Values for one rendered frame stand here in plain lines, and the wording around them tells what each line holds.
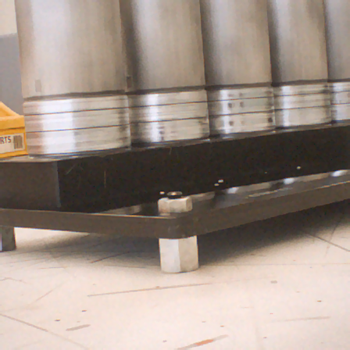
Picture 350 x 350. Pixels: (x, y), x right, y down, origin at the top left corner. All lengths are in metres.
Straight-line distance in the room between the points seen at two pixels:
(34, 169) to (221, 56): 0.07
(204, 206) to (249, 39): 0.08
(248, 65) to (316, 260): 0.09
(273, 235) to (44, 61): 0.06
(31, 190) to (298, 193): 0.06
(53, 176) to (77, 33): 0.03
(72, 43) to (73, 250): 0.05
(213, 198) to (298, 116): 0.08
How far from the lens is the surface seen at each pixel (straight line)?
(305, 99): 0.25
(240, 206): 0.16
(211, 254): 0.17
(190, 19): 0.21
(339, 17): 0.28
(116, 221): 0.16
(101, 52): 0.19
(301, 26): 0.25
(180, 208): 0.15
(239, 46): 0.23
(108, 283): 0.15
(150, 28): 0.21
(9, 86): 0.67
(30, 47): 0.19
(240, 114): 0.23
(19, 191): 0.19
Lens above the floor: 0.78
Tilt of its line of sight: 5 degrees down
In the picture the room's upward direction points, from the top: 4 degrees counter-clockwise
